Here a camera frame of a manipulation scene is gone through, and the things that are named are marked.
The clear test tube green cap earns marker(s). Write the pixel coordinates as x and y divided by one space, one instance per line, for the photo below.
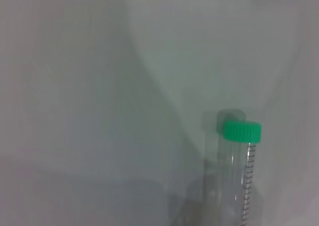
241 131

